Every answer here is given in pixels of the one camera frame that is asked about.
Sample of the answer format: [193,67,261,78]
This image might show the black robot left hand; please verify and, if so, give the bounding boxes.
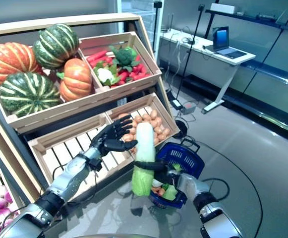
[89,115,138,157]

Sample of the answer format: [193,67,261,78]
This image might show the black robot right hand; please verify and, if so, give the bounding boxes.
[133,160,181,186]

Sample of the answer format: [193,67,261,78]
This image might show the napa cabbage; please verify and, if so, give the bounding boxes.
[131,122,157,198]
[162,184,179,201]

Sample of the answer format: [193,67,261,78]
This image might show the blue plastic shopping basket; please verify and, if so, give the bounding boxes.
[147,142,206,209]

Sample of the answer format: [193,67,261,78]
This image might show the small orange carrot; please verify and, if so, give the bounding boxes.
[151,187,166,198]

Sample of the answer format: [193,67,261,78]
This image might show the wooden crate with white slats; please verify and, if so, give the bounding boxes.
[27,114,141,196]

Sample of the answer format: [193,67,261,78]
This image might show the wooden crate with potatoes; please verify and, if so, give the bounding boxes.
[105,92,181,156]

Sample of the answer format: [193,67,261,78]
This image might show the wooden crate with pumpkins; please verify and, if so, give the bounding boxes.
[0,44,104,134]

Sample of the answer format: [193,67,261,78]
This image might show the white cauliflower with leaves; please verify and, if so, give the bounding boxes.
[93,61,121,87]

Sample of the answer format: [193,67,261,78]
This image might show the orange pumpkin with green stem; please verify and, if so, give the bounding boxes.
[56,58,93,102]

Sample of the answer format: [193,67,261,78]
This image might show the grey box with red button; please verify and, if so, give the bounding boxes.
[182,101,197,115]

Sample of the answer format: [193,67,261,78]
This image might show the black power adapter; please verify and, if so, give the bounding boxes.
[171,98,183,110]

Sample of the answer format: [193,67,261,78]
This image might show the green broccoli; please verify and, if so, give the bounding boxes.
[109,45,141,72]

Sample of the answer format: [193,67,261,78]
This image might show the green striped pumpkin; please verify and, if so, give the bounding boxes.
[0,72,61,119]
[32,23,80,70]

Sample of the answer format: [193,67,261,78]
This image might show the wooden crate with carrots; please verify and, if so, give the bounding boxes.
[78,31,163,94]

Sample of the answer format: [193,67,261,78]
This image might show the white desk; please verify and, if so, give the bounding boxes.
[158,28,256,115]

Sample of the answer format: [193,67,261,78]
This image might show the black tripod pole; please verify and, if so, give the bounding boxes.
[175,3,206,100]

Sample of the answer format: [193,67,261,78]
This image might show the black stand with box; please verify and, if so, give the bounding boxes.
[153,1,163,53]

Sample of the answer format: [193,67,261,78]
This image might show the orange striped pumpkin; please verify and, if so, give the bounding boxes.
[0,42,43,86]

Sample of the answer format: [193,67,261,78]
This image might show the wooden display stand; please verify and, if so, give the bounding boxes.
[0,13,181,238]

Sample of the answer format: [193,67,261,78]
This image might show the glass door cabinet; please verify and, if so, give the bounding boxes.
[116,0,157,33]

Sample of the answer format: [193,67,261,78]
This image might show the open grey laptop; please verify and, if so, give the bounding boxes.
[204,26,248,60]

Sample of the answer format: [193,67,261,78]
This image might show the white box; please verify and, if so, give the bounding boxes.
[210,2,238,14]

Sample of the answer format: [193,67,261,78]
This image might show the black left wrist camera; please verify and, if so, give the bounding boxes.
[89,158,103,172]

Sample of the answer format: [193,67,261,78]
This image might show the black basket pull handle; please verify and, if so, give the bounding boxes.
[180,137,201,154]

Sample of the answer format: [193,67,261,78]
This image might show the black coiled cable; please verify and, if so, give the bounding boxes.
[174,119,189,138]

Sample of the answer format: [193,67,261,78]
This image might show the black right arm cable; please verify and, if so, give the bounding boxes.
[203,178,230,200]

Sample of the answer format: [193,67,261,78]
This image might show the black floor cable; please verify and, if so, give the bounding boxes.
[195,141,263,238]

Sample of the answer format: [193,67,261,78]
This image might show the white hanging cables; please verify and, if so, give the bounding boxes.
[168,34,184,72]

